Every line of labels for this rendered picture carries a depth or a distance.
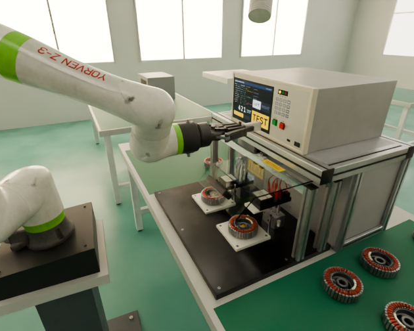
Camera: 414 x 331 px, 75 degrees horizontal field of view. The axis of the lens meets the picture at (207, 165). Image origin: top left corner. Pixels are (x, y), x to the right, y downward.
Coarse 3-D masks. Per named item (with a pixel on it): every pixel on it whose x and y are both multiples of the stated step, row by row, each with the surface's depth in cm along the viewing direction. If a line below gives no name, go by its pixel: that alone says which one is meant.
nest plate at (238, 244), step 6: (228, 222) 108; (222, 228) 104; (258, 228) 104; (228, 234) 101; (258, 234) 101; (264, 234) 101; (228, 240) 99; (234, 240) 98; (240, 240) 98; (246, 240) 98; (252, 240) 98; (258, 240) 98; (264, 240) 100; (234, 246) 96; (240, 246) 96; (246, 246) 96
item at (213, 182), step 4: (208, 176) 84; (208, 180) 83; (212, 180) 82; (216, 180) 85; (212, 184) 81; (216, 184) 80; (216, 188) 79; (220, 188) 77; (224, 188) 77; (220, 192) 77; (224, 192) 76; (228, 192) 76; (224, 196) 76; (228, 196) 77
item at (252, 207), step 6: (282, 192) 106; (258, 198) 98; (264, 198) 98; (270, 198) 98; (282, 198) 102; (288, 198) 102; (252, 204) 102; (258, 204) 98; (264, 204) 98; (270, 204) 99; (276, 204) 101; (252, 210) 98; (258, 210) 98; (264, 210) 100
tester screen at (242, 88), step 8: (240, 80) 108; (240, 88) 109; (248, 88) 104; (256, 88) 99; (264, 88) 95; (240, 96) 110; (248, 96) 105; (256, 96) 100; (264, 96) 96; (240, 104) 111; (248, 104) 106; (248, 112) 107; (264, 112) 98; (248, 120) 108
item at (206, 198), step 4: (204, 188) 125; (204, 192) 121; (208, 192) 124; (204, 196) 118; (208, 196) 118; (212, 196) 120; (204, 200) 118; (208, 200) 117; (212, 200) 116; (216, 200) 117; (208, 204) 118; (212, 204) 117; (216, 204) 118
